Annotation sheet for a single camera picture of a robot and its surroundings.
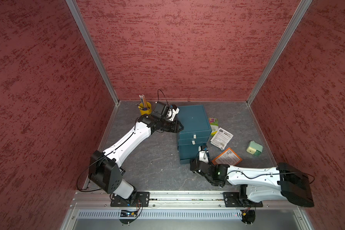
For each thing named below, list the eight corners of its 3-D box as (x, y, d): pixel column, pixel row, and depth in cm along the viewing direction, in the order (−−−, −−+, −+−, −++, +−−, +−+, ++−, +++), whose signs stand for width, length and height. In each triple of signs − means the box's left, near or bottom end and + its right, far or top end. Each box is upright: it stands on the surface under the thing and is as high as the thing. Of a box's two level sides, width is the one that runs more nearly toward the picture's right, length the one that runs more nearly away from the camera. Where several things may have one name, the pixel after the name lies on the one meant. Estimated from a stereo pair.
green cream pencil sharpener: (245, 152, 94) (249, 149, 90) (247, 143, 98) (250, 140, 94) (258, 157, 92) (262, 154, 88) (259, 148, 96) (263, 144, 92)
